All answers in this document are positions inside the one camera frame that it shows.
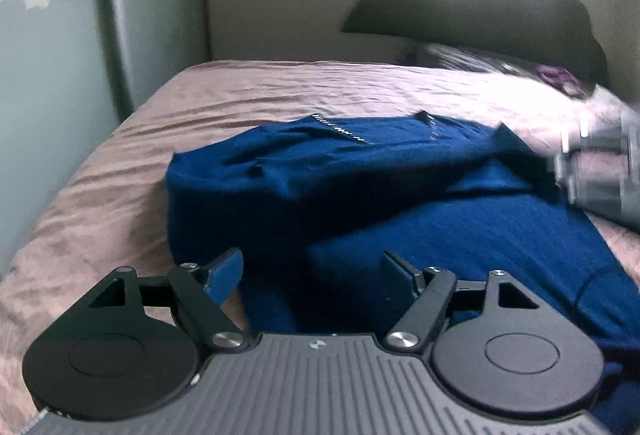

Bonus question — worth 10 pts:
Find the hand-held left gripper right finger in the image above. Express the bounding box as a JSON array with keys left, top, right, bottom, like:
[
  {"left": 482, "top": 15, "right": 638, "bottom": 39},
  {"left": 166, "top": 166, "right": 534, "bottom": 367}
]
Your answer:
[{"left": 381, "top": 250, "right": 543, "bottom": 354}]

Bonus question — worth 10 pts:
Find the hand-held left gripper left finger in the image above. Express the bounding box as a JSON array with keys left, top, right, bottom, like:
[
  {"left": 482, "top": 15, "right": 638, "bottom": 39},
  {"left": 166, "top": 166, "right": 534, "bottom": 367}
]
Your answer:
[{"left": 87, "top": 247, "right": 246, "bottom": 352}]

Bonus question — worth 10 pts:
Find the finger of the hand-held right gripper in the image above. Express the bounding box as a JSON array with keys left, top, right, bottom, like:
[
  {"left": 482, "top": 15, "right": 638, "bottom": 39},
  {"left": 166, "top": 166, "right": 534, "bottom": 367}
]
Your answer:
[
  {"left": 560, "top": 108, "right": 640, "bottom": 152},
  {"left": 554, "top": 152, "right": 640, "bottom": 221}
]

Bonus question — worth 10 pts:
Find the blue knit sweater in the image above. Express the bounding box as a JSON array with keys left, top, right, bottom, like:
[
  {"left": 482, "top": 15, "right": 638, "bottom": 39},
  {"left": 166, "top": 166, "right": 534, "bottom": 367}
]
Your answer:
[{"left": 165, "top": 112, "right": 640, "bottom": 416}]

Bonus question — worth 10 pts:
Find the purple cloth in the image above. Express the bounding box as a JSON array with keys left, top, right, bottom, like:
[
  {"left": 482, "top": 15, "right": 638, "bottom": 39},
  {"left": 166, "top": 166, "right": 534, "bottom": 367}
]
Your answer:
[{"left": 537, "top": 65, "right": 577, "bottom": 87}]

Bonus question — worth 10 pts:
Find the patterned pillow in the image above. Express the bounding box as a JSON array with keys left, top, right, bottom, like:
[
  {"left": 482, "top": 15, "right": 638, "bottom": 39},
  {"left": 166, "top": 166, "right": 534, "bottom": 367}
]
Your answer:
[{"left": 415, "top": 42, "right": 596, "bottom": 97}]

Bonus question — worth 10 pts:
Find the dark padded headboard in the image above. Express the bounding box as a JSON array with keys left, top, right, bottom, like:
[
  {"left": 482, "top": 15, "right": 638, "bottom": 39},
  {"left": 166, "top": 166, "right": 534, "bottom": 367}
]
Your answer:
[{"left": 340, "top": 0, "right": 608, "bottom": 81}]

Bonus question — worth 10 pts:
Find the bed with pink sheet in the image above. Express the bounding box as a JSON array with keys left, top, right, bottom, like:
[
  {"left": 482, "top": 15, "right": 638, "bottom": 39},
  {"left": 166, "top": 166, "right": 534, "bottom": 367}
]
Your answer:
[{"left": 0, "top": 60, "right": 640, "bottom": 435}]

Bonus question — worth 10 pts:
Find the glass wardrobe door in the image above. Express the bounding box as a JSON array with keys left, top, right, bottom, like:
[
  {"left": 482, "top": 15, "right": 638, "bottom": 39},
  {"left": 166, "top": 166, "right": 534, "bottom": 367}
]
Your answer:
[{"left": 0, "top": 0, "right": 211, "bottom": 278}]

